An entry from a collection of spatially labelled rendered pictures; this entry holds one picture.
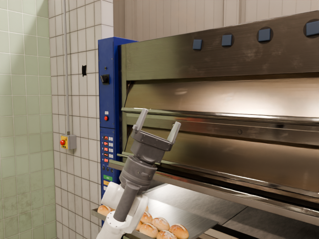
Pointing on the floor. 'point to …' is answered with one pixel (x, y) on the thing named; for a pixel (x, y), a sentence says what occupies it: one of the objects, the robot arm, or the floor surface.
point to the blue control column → (108, 106)
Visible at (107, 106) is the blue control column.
